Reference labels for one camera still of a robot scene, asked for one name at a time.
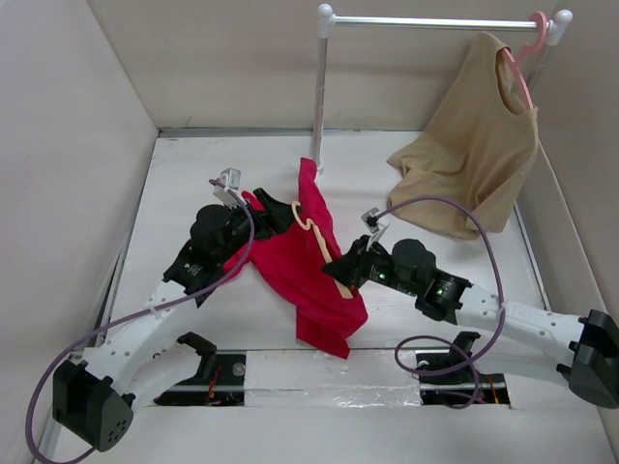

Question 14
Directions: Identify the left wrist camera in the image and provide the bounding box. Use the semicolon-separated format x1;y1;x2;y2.
209;167;241;208

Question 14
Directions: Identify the pink plastic hanger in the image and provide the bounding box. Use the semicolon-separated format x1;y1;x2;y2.
500;12;551;112

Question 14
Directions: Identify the white clothes rack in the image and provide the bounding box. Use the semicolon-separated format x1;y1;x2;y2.
309;3;574;167

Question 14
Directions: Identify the beige plastic hanger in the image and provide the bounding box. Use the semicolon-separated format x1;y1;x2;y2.
291;201;353;300

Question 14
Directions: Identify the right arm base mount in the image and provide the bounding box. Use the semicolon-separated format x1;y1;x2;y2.
415;347;510;409

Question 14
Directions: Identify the beige t shirt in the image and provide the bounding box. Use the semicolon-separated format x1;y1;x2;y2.
388;32;539;240

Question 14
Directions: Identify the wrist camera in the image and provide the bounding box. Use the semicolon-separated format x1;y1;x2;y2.
361;208;390;251
209;167;241;208

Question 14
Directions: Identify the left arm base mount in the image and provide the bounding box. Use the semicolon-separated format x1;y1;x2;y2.
154;333;247;407

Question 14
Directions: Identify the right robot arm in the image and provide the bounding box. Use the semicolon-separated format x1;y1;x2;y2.
324;235;618;409

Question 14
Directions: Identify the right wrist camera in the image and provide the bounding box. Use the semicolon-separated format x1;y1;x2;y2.
361;208;390;251

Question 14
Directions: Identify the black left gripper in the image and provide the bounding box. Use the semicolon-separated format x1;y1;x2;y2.
216;188;298;265

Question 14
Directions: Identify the red t shirt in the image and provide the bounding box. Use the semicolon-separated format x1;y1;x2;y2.
247;158;368;359

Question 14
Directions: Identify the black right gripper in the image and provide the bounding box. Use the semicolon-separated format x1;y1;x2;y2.
319;235;420;297

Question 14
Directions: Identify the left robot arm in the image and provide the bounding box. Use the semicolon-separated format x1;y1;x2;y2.
52;182;368;452

